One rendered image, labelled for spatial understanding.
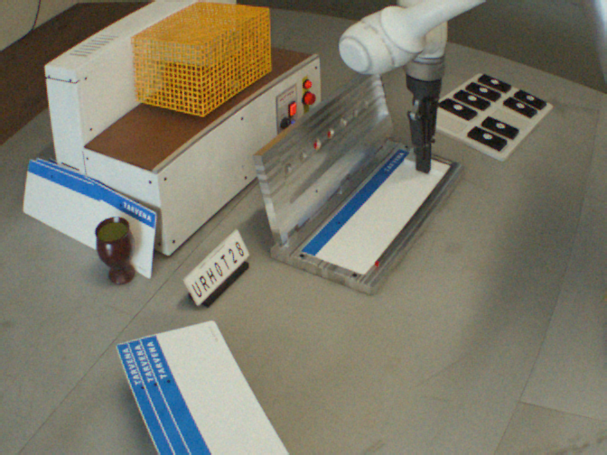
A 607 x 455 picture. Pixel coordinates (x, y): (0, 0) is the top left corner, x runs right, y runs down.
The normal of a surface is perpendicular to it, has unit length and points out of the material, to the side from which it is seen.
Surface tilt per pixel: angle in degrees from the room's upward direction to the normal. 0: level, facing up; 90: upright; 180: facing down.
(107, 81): 90
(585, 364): 0
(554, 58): 90
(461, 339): 0
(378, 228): 0
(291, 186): 79
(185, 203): 90
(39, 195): 63
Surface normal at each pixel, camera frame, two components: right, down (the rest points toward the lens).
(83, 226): -0.46, 0.12
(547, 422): -0.03, -0.79
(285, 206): 0.83, 0.14
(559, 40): -0.46, 0.55
